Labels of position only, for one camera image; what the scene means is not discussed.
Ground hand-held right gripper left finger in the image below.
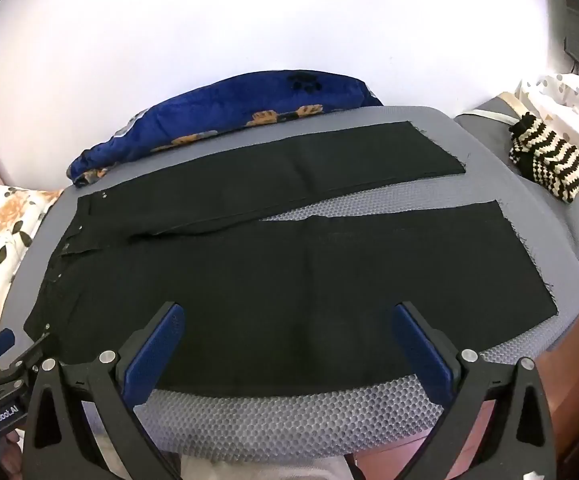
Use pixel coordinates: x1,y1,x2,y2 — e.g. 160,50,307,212
23,301,186,480

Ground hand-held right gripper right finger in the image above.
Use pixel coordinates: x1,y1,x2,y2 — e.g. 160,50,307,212
391,301,557,480

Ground black pants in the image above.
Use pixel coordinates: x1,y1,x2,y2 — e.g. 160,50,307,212
23,121,557,396

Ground grey mesh mat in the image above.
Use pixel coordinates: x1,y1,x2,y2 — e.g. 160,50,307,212
0,105,579,461

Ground person's beige clothing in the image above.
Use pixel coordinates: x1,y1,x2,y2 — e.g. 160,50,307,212
184,455,360,480

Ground black white striped knit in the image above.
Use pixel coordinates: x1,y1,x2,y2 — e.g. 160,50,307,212
508,114,579,204

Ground blue floral blanket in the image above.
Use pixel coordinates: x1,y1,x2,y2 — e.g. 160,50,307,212
66,70,384,188

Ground grey bag with beige strap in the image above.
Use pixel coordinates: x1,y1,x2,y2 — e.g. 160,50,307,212
453,92,535,161

